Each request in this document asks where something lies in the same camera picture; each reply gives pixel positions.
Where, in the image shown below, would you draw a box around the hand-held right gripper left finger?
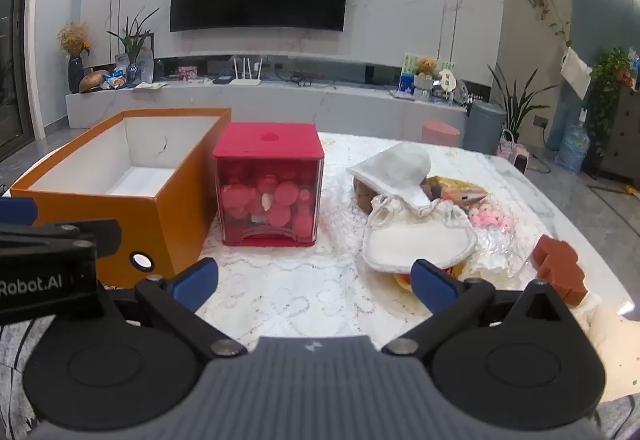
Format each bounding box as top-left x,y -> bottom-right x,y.
97,257 -> 248,361

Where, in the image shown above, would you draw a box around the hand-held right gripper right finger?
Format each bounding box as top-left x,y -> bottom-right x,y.
382,259 -> 566,361

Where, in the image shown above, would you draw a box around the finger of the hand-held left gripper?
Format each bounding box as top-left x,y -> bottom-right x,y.
0,197 -> 122,251

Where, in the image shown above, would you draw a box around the orange cardboard box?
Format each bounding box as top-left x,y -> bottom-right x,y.
10,107 -> 232,288

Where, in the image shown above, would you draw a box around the clear plastic bag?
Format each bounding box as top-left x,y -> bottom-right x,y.
457,219 -> 532,282

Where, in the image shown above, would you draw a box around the pink crochet pouch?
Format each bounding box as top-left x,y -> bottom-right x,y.
469,201 -> 516,232

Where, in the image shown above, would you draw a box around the colourful snack packet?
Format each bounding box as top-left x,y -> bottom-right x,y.
425,175 -> 489,207

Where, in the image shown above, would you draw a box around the brown plush toy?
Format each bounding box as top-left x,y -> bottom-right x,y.
352,177 -> 383,214

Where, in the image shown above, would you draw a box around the white felt pouch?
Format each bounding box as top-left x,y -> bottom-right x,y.
346,142 -> 432,217

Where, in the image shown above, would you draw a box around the brown foam block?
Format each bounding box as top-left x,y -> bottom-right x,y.
531,235 -> 588,307

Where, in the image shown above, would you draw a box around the brown wooden bowl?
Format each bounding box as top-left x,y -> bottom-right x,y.
78,69 -> 112,94

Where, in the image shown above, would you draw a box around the red transparent storage box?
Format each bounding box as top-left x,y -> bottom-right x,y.
212,122 -> 325,247

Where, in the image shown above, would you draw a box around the pink round stool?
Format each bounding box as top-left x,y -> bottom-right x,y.
421,118 -> 461,147

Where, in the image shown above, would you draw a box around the small pink heater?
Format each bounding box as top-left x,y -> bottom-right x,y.
496,129 -> 532,172

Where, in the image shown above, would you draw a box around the grey trash can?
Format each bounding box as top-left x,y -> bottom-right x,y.
464,100 -> 509,156

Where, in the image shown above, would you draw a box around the dried flowers in dark vase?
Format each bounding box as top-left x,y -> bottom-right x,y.
56,21 -> 94,94

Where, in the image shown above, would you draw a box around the long-leaved potted plant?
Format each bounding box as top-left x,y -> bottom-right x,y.
487,64 -> 547,142

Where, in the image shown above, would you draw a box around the blue water jug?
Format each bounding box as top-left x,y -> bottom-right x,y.
556,121 -> 592,174

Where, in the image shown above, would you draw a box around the green plant in glass vase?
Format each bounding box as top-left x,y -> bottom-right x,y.
106,7 -> 162,86

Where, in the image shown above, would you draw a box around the white router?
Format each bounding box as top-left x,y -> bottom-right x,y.
229,57 -> 264,86

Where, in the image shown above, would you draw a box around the dark drawer cabinet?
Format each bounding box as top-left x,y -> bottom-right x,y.
611,84 -> 640,193

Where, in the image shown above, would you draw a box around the white hanging tote bag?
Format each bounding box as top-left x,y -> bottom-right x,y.
559,46 -> 594,99

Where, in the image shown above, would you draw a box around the green ivy plant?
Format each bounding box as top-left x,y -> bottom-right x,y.
589,46 -> 632,173

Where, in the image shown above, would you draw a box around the trailing vine plant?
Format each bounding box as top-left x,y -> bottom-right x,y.
516,0 -> 572,48

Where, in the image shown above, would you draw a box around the white drawstring bag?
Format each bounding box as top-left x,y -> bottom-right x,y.
361,195 -> 479,272

